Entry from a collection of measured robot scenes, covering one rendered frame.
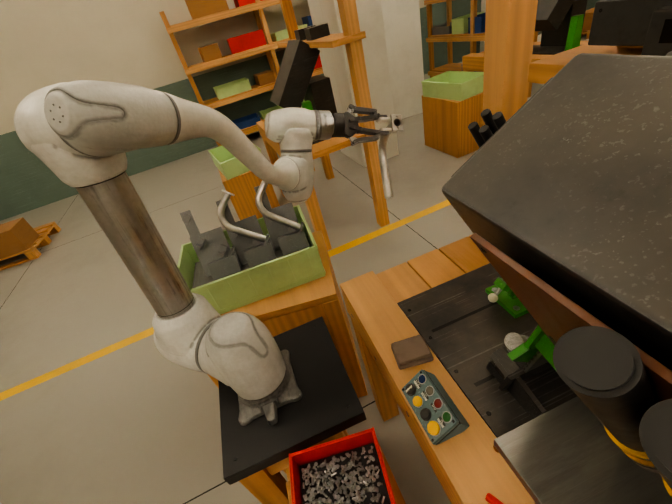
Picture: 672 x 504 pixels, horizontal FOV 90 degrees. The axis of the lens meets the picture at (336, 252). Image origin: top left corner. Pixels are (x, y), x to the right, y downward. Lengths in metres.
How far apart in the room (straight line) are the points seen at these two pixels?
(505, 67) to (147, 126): 0.92
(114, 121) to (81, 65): 6.74
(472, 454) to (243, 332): 0.58
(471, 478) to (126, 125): 0.94
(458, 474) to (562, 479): 0.28
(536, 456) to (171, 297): 0.82
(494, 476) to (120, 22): 7.25
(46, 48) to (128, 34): 1.19
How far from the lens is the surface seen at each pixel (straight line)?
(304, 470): 0.96
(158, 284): 0.94
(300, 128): 1.09
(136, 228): 0.88
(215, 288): 1.46
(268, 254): 1.59
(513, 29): 1.16
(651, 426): 0.22
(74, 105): 0.68
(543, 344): 0.76
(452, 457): 0.89
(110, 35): 7.33
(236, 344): 0.87
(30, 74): 7.61
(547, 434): 0.68
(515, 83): 1.20
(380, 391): 1.70
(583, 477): 0.67
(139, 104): 0.71
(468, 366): 1.00
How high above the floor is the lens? 1.73
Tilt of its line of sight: 36 degrees down
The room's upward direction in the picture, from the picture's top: 16 degrees counter-clockwise
